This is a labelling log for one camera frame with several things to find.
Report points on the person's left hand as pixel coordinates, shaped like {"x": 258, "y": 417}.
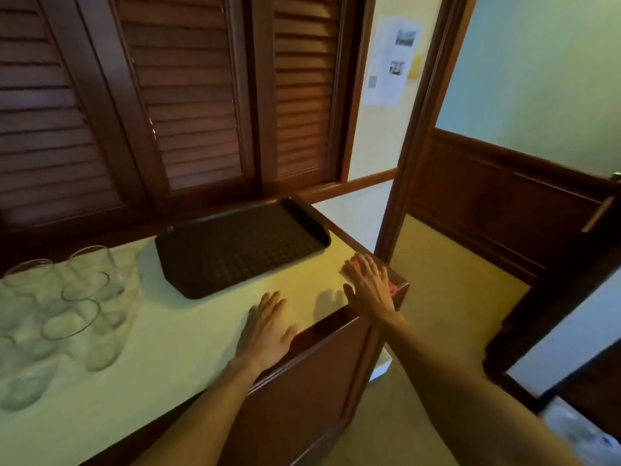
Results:
{"x": 267, "y": 330}

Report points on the person's right hand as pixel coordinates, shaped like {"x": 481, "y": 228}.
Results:
{"x": 371, "y": 291}

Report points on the red cloth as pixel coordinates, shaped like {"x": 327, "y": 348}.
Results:
{"x": 393, "y": 286}

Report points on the dark brown textured tray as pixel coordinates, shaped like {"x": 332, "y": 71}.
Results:
{"x": 233, "y": 247}

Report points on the group of clear glasses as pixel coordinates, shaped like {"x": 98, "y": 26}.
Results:
{"x": 73, "y": 320}

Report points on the person's right forearm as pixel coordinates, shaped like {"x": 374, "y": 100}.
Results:
{"x": 461, "y": 397}

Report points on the person's left forearm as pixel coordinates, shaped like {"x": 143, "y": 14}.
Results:
{"x": 204, "y": 417}

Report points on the brown wooden wainscot panel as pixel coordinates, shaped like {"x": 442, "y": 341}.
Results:
{"x": 495, "y": 198}

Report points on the brown louvered wooden shutter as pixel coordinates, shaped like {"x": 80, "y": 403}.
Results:
{"x": 43, "y": 130}
{"x": 303, "y": 92}
{"x": 184, "y": 92}

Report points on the yellow sticky note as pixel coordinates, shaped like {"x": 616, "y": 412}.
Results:
{"x": 416, "y": 67}

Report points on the white paper notice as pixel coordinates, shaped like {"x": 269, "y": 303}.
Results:
{"x": 388, "y": 58}

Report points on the brown wooden wall rail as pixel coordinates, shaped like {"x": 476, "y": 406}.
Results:
{"x": 359, "y": 181}

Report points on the brown wooden door frame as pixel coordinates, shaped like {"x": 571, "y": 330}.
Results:
{"x": 427, "y": 116}

